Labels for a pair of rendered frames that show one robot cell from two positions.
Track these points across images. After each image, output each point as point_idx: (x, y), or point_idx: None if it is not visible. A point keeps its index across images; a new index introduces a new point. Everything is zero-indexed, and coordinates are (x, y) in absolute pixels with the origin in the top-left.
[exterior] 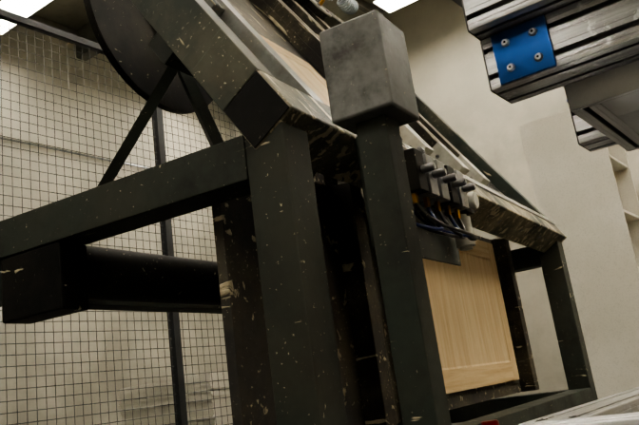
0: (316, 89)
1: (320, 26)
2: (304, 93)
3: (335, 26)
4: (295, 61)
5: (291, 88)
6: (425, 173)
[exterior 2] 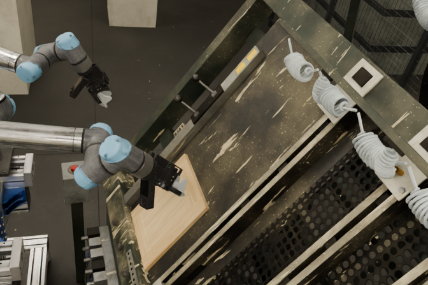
0: (161, 206)
1: (344, 236)
2: (118, 183)
3: (78, 161)
4: (186, 192)
5: (114, 176)
6: (88, 241)
